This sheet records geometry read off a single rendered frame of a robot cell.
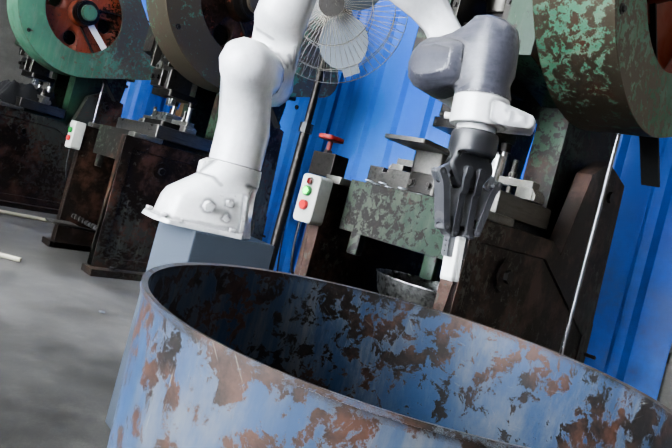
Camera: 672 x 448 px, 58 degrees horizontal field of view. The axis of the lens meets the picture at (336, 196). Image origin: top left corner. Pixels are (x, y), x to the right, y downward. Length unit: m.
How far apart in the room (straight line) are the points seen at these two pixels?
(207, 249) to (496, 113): 0.59
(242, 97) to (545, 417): 0.81
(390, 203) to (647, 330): 1.41
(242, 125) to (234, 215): 0.18
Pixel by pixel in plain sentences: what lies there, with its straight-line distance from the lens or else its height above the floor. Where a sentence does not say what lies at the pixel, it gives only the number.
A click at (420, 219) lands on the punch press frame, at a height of 0.58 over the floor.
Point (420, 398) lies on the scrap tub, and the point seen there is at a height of 0.38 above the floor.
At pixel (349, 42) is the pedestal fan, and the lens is 2.45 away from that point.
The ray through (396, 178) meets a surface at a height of 0.68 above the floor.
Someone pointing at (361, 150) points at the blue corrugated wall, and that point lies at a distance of 3.61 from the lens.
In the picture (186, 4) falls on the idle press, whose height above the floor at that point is 1.20.
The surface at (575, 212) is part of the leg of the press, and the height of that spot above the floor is 0.72.
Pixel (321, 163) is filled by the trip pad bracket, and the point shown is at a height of 0.67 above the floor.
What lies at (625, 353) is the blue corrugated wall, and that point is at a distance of 2.74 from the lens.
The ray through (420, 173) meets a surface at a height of 0.70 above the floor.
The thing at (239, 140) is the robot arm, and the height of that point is 0.64.
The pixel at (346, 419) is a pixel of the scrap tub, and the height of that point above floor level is 0.47.
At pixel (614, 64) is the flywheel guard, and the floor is 1.00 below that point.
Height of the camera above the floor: 0.57
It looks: 1 degrees up
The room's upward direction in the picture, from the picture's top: 15 degrees clockwise
